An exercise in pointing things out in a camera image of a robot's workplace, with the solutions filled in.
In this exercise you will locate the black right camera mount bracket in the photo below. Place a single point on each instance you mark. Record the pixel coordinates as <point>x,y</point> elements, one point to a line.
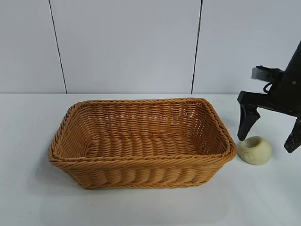
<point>276,75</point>

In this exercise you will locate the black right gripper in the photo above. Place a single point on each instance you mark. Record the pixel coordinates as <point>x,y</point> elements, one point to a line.
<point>289,94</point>

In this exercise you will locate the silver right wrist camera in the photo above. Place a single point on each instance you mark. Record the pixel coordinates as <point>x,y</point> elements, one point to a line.
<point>258,73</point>

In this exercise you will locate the pale yellow egg yolk pastry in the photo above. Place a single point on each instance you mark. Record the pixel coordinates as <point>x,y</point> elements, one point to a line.
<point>261,155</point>

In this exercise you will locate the brown woven wicker basket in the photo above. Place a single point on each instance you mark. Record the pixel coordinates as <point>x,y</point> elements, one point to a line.
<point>141,169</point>

